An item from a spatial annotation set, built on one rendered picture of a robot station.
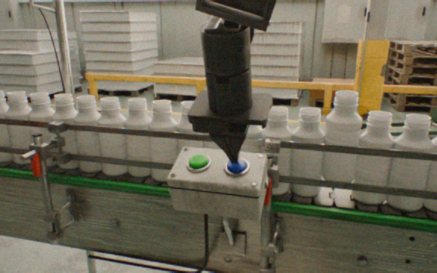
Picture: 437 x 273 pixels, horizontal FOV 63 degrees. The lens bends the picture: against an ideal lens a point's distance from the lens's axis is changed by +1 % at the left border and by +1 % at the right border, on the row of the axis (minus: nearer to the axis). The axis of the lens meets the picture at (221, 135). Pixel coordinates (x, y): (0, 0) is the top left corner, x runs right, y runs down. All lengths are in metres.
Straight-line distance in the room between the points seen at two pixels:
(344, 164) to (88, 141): 0.52
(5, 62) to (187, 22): 3.57
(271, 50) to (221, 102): 5.58
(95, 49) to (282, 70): 3.44
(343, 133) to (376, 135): 0.06
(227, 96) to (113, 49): 6.56
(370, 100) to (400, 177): 4.56
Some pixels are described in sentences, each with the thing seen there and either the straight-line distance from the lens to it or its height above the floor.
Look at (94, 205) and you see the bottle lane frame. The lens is 0.83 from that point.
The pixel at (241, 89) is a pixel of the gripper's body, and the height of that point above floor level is 1.24.
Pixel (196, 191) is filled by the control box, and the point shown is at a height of 1.08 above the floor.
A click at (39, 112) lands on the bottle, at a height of 1.13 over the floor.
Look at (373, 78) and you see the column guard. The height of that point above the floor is 0.62.
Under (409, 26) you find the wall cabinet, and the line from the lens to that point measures 7.49.
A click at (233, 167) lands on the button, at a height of 1.11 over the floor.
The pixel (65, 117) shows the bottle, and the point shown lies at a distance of 0.84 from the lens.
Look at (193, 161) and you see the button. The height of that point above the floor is 1.12.
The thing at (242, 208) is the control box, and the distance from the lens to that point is 0.53.
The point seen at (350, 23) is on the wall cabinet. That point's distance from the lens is 7.35.
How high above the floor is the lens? 1.32
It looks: 18 degrees down
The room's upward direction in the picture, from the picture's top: straight up
